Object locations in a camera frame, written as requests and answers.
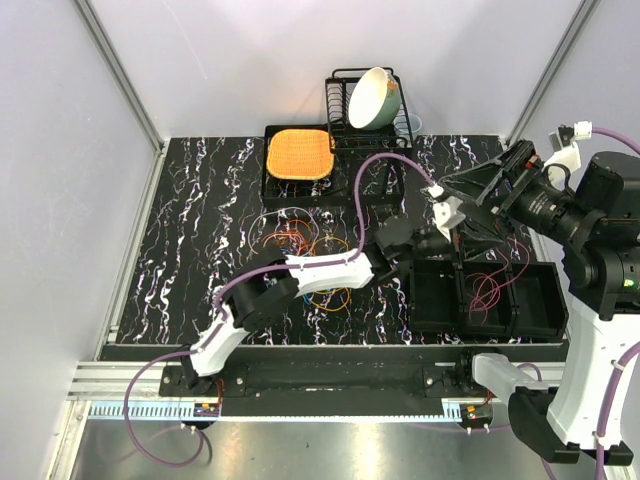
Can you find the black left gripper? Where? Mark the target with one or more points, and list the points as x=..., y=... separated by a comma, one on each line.
x=471, y=243

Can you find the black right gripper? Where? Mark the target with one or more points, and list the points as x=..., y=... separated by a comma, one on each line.
x=474, y=183

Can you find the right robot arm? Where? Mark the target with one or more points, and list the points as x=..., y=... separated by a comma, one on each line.
x=597, y=226

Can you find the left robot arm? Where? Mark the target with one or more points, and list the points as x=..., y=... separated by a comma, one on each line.
x=257, y=297

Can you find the black bin middle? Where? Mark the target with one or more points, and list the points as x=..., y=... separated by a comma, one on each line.
x=487, y=299

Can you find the black bin left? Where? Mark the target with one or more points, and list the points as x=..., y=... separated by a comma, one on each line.
x=434, y=299

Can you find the black dish rack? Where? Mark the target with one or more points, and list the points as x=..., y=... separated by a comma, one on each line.
x=346, y=139

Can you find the light blue cup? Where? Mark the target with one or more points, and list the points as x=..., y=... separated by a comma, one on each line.
x=411, y=125

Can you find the cream ceramic bowl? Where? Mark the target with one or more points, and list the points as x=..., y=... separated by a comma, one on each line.
x=375, y=100

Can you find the orange woven mat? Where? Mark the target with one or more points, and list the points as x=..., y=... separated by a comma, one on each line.
x=300, y=155

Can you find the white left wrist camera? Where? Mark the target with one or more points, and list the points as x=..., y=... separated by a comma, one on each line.
x=446, y=211

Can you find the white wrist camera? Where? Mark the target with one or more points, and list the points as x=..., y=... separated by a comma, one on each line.
x=446, y=211
x=564, y=142

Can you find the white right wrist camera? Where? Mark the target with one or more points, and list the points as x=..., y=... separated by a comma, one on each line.
x=564, y=142

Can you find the black wire tray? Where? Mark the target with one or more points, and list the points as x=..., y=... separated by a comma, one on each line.
x=381, y=184

